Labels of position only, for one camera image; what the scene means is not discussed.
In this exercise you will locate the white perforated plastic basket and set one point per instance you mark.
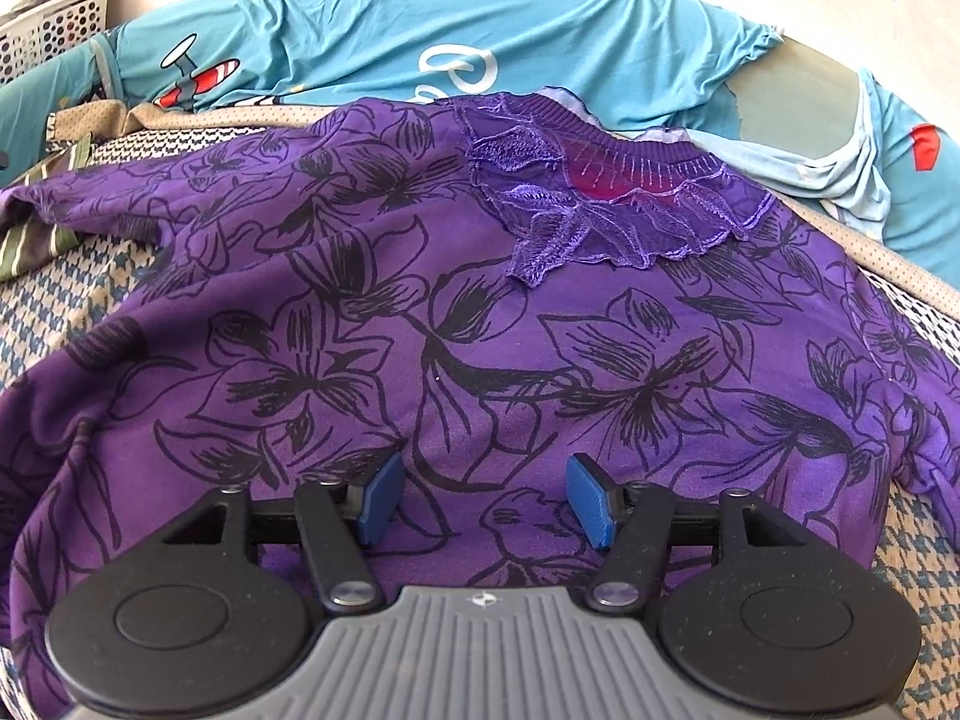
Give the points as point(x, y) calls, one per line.
point(52, 37)

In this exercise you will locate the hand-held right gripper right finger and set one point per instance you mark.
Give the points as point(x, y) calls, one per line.
point(592, 501)

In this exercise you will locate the light blue cloth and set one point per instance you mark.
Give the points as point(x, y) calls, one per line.
point(825, 172)

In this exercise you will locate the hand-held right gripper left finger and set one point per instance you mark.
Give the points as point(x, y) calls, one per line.
point(379, 501)

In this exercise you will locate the brown green striped folded garment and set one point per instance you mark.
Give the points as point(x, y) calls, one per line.
point(37, 240)

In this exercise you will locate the blue pillow with red print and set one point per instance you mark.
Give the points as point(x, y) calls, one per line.
point(922, 195)

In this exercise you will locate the purple floral top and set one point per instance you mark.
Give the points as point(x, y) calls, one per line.
point(450, 315)

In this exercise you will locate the grey green headboard panel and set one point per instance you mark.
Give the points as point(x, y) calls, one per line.
point(795, 90)

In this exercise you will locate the blue beige houndstooth blanket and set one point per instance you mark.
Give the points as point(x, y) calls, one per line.
point(45, 307)

